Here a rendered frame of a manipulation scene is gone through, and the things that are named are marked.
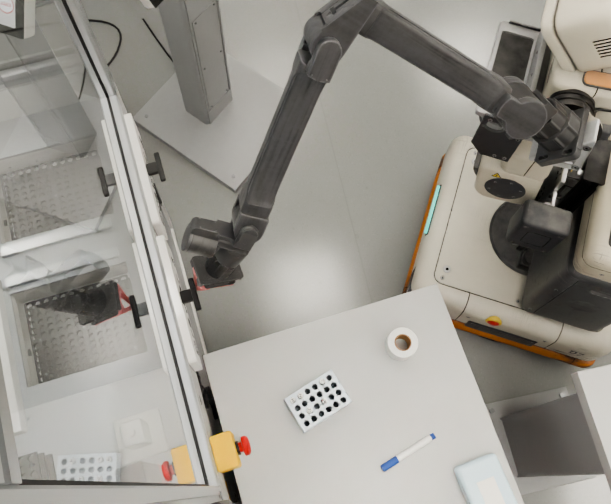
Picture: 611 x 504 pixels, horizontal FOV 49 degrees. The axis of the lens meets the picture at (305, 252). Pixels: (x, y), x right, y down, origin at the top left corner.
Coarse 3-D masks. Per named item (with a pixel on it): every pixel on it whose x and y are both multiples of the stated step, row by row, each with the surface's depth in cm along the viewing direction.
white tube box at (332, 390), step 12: (312, 384) 148; (324, 384) 148; (336, 384) 149; (288, 396) 147; (312, 396) 148; (324, 396) 147; (336, 396) 147; (348, 396) 147; (300, 408) 146; (312, 408) 146; (324, 408) 146; (336, 408) 147; (300, 420) 145; (312, 420) 149
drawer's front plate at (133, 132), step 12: (132, 120) 154; (132, 132) 153; (132, 144) 152; (144, 156) 158; (144, 168) 150; (144, 180) 149; (144, 192) 148; (156, 204) 151; (156, 216) 146; (156, 228) 148
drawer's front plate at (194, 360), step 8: (160, 240) 144; (160, 248) 144; (168, 248) 149; (168, 256) 143; (168, 264) 143; (168, 272) 142; (176, 272) 152; (168, 280) 142; (176, 280) 145; (176, 288) 141; (176, 296) 140; (176, 304) 140; (176, 312) 139; (184, 312) 141; (184, 320) 139; (184, 328) 138; (184, 336) 138; (192, 336) 144; (184, 344) 137; (192, 344) 137; (192, 352) 137; (192, 360) 136; (200, 360) 147; (200, 368) 144
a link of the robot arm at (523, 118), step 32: (352, 0) 104; (320, 32) 104; (352, 32) 104; (384, 32) 107; (416, 32) 108; (416, 64) 111; (448, 64) 112; (480, 96) 117; (512, 96) 116; (512, 128) 119
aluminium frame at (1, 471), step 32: (64, 0) 118; (96, 64) 138; (128, 160) 144; (160, 256) 141; (160, 288) 134; (0, 384) 32; (192, 384) 129; (0, 416) 31; (192, 416) 126; (0, 448) 31; (0, 480) 29; (32, 480) 37; (64, 480) 42
